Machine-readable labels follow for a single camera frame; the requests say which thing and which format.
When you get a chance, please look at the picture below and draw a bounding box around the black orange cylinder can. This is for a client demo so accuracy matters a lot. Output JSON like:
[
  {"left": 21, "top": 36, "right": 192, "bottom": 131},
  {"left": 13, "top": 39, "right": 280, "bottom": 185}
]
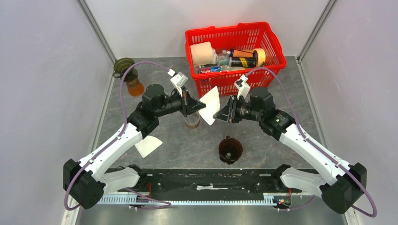
[{"left": 230, "top": 49, "right": 256, "bottom": 68}]

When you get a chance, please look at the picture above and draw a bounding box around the beige paper roll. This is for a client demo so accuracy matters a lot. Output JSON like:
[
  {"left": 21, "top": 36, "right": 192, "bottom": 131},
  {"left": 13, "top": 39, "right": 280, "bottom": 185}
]
[{"left": 190, "top": 42, "right": 215, "bottom": 67}]

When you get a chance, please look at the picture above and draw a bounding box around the clear plastic bottle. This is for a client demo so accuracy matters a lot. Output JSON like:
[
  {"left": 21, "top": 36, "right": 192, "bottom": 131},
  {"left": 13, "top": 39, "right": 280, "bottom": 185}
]
[{"left": 215, "top": 51, "right": 230, "bottom": 66}]

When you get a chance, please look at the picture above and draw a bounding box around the red plastic basket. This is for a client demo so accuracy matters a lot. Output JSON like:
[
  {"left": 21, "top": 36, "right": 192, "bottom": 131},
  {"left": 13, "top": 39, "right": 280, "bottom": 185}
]
[{"left": 185, "top": 22, "right": 287, "bottom": 97}]

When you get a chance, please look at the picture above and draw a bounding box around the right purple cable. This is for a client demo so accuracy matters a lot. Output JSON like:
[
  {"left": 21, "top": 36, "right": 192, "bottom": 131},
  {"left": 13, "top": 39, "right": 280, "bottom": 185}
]
[{"left": 245, "top": 67, "right": 378, "bottom": 218}]

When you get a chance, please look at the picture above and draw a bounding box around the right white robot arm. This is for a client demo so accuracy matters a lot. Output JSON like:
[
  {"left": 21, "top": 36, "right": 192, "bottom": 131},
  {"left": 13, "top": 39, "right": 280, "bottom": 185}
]
[{"left": 214, "top": 88, "right": 367, "bottom": 214}]

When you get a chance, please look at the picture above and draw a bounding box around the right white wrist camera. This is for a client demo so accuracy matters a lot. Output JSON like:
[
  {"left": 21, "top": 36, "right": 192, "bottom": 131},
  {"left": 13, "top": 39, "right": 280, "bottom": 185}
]
[{"left": 234, "top": 75, "right": 251, "bottom": 99}]

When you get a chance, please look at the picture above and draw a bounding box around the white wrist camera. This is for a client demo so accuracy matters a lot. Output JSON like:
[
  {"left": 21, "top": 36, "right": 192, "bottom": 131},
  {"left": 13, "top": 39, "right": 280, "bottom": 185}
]
[
  {"left": 168, "top": 69, "right": 188, "bottom": 96},
  {"left": 234, "top": 75, "right": 251, "bottom": 99}
]

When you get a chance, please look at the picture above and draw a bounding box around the yellow masking tape roll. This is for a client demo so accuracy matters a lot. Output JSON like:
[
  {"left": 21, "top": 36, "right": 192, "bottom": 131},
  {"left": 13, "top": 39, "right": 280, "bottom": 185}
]
[{"left": 253, "top": 48, "right": 266, "bottom": 67}]

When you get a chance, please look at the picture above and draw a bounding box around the green transparent dripper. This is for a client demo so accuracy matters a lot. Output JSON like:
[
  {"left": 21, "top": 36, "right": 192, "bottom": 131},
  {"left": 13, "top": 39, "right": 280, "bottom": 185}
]
[{"left": 112, "top": 58, "right": 138, "bottom": 82}]

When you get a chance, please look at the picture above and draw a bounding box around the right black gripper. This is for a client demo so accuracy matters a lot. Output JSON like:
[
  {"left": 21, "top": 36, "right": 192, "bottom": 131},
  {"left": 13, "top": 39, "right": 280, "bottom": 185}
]
[{"left": 213, "top": 95, "right": 263, "bottom": 123}]

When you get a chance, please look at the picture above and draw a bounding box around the brown transparent dripper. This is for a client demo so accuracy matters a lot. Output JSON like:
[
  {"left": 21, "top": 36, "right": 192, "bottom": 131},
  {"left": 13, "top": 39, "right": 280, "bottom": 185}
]
[{"left": 218, "top": 135, "right": 243, "bottom": 165}]

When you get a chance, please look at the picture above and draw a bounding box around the small glass beaker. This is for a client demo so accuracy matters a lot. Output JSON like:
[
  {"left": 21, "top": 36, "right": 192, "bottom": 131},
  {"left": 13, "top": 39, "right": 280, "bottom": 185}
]
[{"left": 184, "top": 113, "right": 200, "bottom": 129}]

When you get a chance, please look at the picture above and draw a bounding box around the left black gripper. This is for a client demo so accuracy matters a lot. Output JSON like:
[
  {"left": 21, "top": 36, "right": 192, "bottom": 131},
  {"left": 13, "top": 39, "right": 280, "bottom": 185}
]
[{"left": 155, "top": 86, "right": 206, "bottom": 118}]

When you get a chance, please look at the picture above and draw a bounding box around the purple cable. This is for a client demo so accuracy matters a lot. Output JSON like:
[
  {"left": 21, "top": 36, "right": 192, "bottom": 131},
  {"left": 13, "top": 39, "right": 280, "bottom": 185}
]
[
  {"left": 63, "top": 60, "right": 173, "bottom": 212},
  {"left": 245, "top": 67, "right": 378, "bottom": 218}
]

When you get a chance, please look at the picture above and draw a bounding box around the white cable duct strip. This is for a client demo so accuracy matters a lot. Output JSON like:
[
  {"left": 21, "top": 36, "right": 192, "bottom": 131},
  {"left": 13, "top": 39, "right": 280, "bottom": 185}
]
[{"left": 97, "top": 193, "right": 278, "bottom": 207}]

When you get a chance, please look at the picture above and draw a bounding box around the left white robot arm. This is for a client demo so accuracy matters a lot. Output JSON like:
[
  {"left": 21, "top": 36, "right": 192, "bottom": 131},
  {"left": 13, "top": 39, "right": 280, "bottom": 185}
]
[{"left": 63, "top": 84, "right": 210, "bottom": 211}]

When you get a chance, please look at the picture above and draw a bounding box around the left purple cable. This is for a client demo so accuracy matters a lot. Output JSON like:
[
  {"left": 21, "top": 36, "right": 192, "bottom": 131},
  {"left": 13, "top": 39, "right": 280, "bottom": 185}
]
[{"left": 63, "top": 60, "right": 173, "bottom": 212}]

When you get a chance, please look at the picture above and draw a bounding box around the orange glass flask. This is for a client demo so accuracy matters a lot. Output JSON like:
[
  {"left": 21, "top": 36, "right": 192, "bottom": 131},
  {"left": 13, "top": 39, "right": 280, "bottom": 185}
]
[{"left": 125, "top": 78, "right": 145, "bottom": 97}]

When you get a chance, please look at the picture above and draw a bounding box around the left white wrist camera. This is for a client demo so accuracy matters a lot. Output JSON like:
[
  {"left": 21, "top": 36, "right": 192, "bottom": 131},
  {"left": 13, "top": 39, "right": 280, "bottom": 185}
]
[{"left": 168, "top": 69, "right": 188, "bottom": 96}]

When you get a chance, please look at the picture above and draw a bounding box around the white paper coffee filter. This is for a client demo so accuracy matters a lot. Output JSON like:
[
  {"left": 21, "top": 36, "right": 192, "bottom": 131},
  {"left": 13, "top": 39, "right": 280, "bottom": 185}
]
[{"left": 198, "top": 86, "right": 220, "bottom": 126}]

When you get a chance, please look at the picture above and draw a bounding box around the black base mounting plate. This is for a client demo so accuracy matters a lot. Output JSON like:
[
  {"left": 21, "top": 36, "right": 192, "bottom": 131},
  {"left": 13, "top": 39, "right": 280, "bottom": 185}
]
[{"left": 132, "top": 168, "right": 289, "bottom": 201}]

